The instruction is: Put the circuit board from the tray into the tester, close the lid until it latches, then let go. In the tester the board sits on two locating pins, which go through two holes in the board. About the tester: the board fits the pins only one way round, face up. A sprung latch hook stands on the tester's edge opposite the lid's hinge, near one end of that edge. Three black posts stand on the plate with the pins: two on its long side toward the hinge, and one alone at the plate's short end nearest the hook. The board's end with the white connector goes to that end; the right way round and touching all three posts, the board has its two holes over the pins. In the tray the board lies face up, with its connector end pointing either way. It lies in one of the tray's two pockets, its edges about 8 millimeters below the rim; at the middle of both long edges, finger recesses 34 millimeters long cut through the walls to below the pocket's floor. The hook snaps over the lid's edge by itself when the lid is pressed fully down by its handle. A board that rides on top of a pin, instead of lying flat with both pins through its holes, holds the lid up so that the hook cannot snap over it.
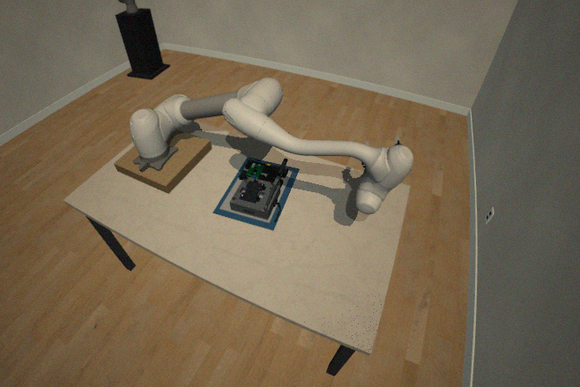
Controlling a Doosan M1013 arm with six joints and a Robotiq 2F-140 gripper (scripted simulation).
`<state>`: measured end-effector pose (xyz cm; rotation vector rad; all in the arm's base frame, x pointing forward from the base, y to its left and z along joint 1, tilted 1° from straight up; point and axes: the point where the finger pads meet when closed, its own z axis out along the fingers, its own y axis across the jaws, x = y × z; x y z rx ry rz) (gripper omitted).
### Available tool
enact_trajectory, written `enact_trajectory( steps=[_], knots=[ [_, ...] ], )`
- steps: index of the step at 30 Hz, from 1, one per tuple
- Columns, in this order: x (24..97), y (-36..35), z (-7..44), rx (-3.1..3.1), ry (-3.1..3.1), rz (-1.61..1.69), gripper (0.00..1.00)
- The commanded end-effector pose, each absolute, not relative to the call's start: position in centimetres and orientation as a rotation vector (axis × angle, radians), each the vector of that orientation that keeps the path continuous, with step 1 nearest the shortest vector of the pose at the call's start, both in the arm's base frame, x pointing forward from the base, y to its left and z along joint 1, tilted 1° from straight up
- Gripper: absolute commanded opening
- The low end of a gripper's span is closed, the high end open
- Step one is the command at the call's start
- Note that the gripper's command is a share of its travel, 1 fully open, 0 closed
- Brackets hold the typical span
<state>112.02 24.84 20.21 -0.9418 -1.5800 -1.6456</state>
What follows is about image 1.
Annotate green circuit board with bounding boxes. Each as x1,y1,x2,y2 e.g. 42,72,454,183
247,163,264,179

